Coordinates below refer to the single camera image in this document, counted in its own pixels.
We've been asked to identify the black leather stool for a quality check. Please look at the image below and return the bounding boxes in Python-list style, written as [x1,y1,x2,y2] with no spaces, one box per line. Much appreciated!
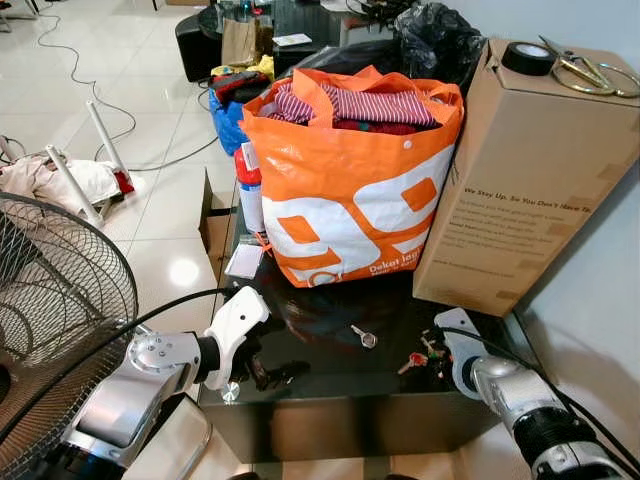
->
[174,10,227,84]

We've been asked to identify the red white striped cloth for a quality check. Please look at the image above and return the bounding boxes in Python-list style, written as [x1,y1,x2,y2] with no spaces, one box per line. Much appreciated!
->
[264,82,441,129]

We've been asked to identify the key bunch with red tag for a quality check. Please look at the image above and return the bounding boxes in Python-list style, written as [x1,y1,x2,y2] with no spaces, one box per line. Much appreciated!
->
[397,338,447,378]

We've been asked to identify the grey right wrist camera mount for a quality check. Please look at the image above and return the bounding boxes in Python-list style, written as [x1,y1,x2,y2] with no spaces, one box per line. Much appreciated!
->
[434,307,493,397]

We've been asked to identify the beige crumpled cloth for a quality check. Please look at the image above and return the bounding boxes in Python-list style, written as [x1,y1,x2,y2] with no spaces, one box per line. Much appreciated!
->
[0,154,127,217]

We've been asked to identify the white paper tag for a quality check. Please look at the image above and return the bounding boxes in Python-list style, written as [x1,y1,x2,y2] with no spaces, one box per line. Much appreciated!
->
[224,242,267,280]

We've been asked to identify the white paper sheet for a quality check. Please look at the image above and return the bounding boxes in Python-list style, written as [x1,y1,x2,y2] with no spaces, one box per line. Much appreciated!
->
[271,32,314,49]

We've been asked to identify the white bottle with red label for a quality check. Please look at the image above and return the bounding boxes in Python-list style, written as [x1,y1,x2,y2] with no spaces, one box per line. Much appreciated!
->
[232,140,267,237]

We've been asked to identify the black plastic rubbish bag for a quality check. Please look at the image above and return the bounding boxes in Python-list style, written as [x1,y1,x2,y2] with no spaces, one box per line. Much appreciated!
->
[394,2,489,83]

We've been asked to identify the tall brown cardboard box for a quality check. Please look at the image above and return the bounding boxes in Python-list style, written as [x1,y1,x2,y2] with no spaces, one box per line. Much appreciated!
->
[411,38,640,319]

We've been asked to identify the black wire cage fan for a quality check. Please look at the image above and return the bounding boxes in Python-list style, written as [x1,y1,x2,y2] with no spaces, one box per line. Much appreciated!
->
[0,191,140,479]

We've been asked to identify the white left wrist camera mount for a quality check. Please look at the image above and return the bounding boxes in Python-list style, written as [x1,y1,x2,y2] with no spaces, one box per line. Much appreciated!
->
[204,286,271,392]

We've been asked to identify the small open cardboard box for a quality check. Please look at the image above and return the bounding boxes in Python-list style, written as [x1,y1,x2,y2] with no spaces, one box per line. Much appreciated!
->
[197,168,243,284]

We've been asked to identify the brown paper bag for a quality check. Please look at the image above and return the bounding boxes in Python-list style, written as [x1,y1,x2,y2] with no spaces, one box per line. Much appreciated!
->
[220,14,264,70]

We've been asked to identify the grey floor cable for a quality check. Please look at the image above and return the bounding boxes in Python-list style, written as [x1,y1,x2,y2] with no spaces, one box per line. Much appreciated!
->
[30,10,223,173]

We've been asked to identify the orange and white shopping bag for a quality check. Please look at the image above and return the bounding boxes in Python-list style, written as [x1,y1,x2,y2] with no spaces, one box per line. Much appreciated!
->
[239,66,467,290]

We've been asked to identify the black glass coffee table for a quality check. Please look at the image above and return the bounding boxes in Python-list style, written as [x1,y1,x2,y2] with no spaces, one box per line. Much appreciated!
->
[196,175,563,467]

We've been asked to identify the gold handled scissors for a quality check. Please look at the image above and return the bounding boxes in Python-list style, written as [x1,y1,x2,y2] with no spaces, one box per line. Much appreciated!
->
[538,35,640,100]

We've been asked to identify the black tape roll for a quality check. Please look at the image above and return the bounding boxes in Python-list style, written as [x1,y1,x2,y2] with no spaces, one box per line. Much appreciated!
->
[500,41,555,78]

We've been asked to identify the blue plastic bag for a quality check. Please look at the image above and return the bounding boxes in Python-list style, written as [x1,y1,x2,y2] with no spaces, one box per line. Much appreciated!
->
[207,86,251,157]

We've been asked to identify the white furniture leg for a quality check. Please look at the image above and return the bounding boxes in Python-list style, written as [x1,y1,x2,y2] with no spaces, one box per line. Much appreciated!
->
[84,99,131,181]
[44,144,103,228]

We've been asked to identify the dark glass dining table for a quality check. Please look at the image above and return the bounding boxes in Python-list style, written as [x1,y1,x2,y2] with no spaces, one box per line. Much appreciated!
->
[198,0,401,53]

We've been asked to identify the single silver key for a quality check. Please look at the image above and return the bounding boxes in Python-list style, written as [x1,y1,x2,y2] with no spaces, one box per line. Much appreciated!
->
[349,324,379,350]

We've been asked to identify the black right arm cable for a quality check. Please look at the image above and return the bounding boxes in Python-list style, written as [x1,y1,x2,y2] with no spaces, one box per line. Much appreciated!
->
[480,334,640,473]

